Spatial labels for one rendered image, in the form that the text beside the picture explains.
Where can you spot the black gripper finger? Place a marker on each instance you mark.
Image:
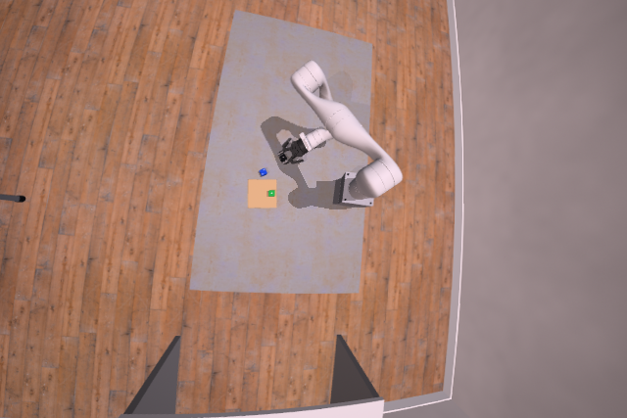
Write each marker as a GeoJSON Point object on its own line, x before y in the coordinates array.
{"type": "Point", "coordinates": [284, 146]}
{"type": "Point", "coordinates": [292, 158]}

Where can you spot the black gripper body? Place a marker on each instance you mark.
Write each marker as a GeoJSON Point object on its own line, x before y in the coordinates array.
{"type": "Point", "coordinates": [302, 149]}

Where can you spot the peach flat square mat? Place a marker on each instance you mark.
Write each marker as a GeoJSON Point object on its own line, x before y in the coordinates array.
{"type": "Point", "coordinates": [258, 193]}

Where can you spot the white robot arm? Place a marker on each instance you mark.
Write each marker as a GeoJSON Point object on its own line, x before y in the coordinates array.
{"type": "Point", "coordinates": [374, 179]}

